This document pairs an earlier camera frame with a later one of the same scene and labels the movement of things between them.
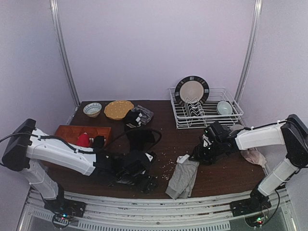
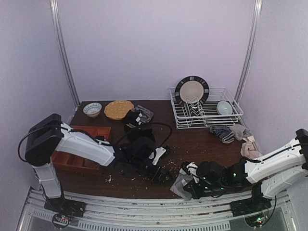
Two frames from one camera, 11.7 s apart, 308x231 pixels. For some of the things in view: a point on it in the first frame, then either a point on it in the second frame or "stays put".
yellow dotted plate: (117, 109) stays put
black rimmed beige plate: (192, 90) stays put
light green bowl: (224, 108) stays put
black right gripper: (200, 154) → (190, 186)
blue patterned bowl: (92, 109) stays put
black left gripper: (143, 180) → (158, 175)
